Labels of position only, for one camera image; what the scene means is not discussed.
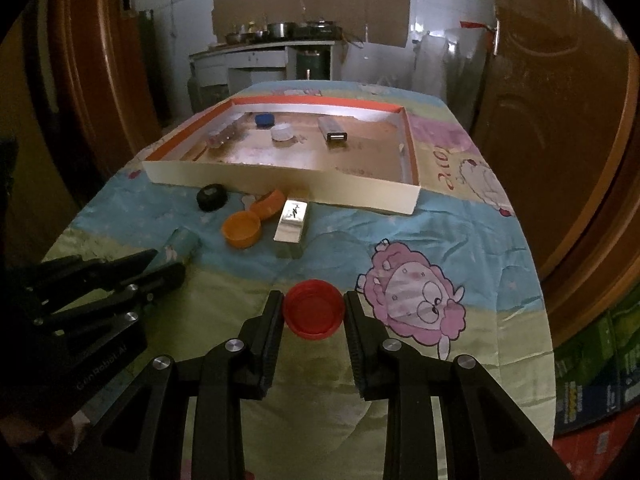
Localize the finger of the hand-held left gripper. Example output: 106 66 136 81
22 249 160 306
35 262 187 341

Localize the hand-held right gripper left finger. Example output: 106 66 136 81
82 290 285 480

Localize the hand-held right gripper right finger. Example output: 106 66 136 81
344 290 576 480

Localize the red bottle cap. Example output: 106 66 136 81
283 280 346 341

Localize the teal small box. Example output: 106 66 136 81
159 227 202 267

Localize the orange bottle cap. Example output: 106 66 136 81
250 189 287 221
221 210 262 249

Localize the black bottle cap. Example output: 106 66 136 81
196 183 229 212

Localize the gold bar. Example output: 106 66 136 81
273 199 309 259

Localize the orange-rimmed cardboard box tray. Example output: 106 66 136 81
142 95 422 216

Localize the white patterned slim box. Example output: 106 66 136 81
318 116 349 146

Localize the cartoon sheep printed blanket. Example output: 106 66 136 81
42 80 556 480

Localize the dark upright panel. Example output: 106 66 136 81
137 8 171 121

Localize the white kitchen counter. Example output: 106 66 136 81
189 40 336 116

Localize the green printed carton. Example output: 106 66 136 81
552 300 640 436

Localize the red printed carton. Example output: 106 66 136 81
552 417 631 480

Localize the green cooking appliance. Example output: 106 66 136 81
296 50 331 81

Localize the white plastic sheeting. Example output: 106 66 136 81
412 30 493 121

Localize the brown wooden door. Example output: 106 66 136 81
470 0 633 241

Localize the brown wooden door frame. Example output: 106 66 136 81
47 0 640 351

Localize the cardboard wall sheet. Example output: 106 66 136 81
211 0 412 48

